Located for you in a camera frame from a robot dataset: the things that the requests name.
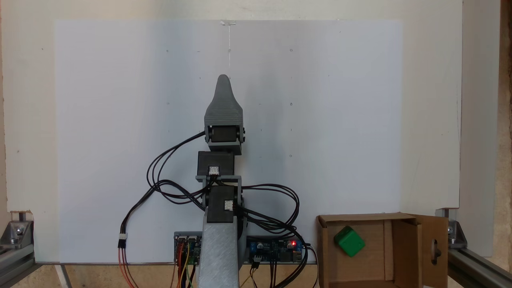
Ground brown cardboard box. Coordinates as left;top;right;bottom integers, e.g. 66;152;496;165
317;213;448;288

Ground black power cable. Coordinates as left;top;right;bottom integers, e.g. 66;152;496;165
302;241;320;288

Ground metal corner bracket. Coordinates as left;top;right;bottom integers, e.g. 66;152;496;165
445;219;468;249
0;219;35;251

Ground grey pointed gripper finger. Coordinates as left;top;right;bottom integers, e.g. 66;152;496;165
204;74;244;126

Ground yellow black wire pair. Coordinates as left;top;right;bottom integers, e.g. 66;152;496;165
239;256;262;288

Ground blue power circuit board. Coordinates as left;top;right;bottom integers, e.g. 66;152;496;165
246;236;304;264

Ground circuit board with jumper wires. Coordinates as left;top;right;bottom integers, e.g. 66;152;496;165
174;232;203;264

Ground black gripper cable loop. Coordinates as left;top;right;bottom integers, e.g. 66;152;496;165
146;131;211;205

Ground aluminium frame rail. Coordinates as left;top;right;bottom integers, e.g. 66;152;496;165
0;242;37;288
447;247;512;288

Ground coloured jumper wires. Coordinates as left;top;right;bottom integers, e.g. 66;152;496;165
171;240;200;288

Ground orange red wire bundle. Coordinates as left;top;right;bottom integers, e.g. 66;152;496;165
117;246;139;288

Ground black cable with white connector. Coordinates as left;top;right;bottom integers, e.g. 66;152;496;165
118;181;208;250

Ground green dice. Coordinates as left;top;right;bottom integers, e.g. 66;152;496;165
334;226;366;258

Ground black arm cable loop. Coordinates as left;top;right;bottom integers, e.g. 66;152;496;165
234;183;301;240

